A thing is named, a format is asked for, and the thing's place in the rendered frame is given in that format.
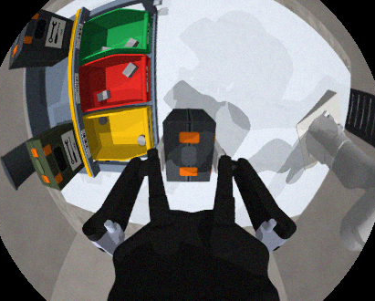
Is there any yellow flat bar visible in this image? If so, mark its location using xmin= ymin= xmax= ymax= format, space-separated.
xmin=68 ymin=9 xmax=92 ymax=177

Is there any yellow open bin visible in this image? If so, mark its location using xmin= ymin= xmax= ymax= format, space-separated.
xmin=83 ymin=106 xmax=154 ymax=161

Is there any red open bin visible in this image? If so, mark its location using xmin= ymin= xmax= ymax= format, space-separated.
xmin=79 ymin=54 xmax=151 ymax=112

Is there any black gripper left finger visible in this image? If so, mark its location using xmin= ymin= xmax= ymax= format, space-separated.
xmin=82 ymin=135 xmax=180 ymax=260

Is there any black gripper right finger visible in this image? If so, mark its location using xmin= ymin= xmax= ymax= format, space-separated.
xmin=208 ymin=138 xmax=297 ymax=259

